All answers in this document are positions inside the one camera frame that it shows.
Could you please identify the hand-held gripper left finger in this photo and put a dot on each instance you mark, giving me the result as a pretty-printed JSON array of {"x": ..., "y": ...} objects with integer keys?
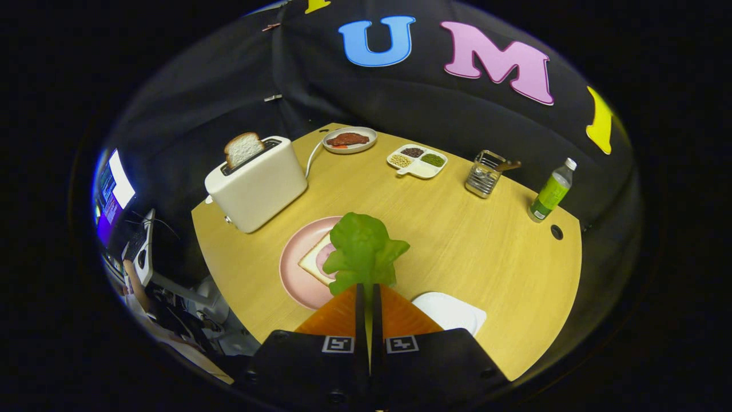
[{"x": 311, "y": 372}]

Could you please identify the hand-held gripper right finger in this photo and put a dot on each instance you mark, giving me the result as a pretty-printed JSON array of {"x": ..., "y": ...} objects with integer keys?
[{"x": 429, "y": 372}]

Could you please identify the green lettuce leaf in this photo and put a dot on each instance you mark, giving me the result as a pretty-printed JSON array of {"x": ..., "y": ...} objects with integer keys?
[{"x": 363, "y": 246}]

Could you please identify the brown crust bread slice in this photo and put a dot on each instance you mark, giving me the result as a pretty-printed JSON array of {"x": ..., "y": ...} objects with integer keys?
[{"x": 243, "y": 149}]

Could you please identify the white square plate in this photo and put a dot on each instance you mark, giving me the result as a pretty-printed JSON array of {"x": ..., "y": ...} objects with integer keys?
[{"x": 449, "y": 312}]

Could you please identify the white bread slice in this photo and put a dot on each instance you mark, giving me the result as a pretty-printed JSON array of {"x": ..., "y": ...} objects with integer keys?
[{"x": 315, "y": 260}]

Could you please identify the pink round plate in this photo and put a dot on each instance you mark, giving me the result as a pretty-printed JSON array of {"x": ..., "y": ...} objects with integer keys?
[{"x": 300, "y": 246}]

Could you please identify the white toaster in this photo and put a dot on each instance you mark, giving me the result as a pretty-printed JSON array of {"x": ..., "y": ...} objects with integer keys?
[{"x": 257, "y": 191}]

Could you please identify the white divided bean tray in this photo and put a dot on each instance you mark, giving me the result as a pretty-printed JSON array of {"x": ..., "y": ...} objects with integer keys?
[{"x": 420, "y": 167}]

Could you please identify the white keyboard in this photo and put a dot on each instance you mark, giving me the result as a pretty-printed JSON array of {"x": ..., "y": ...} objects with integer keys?
[{"x": 144, "y": 246}]

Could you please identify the green label plastic bottle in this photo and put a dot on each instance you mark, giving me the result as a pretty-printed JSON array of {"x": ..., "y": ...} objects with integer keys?
[{"x": 550, "y": 191}]

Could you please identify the red meat slice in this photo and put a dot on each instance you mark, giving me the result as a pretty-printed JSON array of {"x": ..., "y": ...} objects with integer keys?
[{"x": 347, "y": 139}]

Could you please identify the round white plate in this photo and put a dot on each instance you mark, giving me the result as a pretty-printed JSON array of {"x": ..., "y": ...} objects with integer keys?
[{"x": 369, "y": 134}]

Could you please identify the computer monitor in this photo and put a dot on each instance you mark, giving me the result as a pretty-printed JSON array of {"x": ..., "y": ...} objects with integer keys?
[{"x": 117, "y": 183}]

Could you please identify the black backdrop cloth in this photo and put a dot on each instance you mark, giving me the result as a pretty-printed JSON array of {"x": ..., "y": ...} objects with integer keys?
[{"x": 400, "y": 97}]

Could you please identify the silver cloth clip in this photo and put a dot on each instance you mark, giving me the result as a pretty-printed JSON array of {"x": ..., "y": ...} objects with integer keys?
[{"x": 273, "y": 98}]

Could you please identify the copper cloth clip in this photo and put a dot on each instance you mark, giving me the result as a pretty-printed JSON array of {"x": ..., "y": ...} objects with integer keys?
[{"x": 270, "y": 26}]

